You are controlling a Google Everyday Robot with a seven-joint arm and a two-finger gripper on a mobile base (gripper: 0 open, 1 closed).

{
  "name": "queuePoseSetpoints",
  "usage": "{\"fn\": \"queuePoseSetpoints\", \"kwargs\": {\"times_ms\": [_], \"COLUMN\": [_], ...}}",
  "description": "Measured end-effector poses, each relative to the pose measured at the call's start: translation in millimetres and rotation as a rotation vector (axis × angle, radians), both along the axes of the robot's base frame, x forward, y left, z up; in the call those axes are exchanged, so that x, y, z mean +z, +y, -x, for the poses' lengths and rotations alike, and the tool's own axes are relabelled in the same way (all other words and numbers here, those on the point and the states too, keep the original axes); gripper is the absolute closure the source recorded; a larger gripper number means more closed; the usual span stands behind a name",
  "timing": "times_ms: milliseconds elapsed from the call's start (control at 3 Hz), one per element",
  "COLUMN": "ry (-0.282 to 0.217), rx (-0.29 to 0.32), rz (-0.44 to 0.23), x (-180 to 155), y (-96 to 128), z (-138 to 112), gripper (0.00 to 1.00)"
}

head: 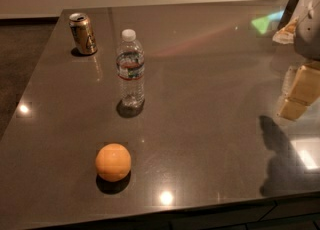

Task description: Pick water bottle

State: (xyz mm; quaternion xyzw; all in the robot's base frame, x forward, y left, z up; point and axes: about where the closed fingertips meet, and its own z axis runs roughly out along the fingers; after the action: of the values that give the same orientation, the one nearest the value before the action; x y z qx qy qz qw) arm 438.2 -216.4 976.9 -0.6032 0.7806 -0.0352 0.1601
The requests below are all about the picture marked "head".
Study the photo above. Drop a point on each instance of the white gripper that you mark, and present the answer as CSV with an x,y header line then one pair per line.
x,y
309,39

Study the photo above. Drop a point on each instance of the clear plastic water bottle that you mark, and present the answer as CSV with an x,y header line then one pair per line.
x,y
130,65

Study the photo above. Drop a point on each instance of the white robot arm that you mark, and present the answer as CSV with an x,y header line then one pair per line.
x,y
293,9

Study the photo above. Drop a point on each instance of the orange fruit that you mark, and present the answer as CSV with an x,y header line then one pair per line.
x,y
113,162

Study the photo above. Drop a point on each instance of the gold soda can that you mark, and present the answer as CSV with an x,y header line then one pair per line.
x,y
82,32

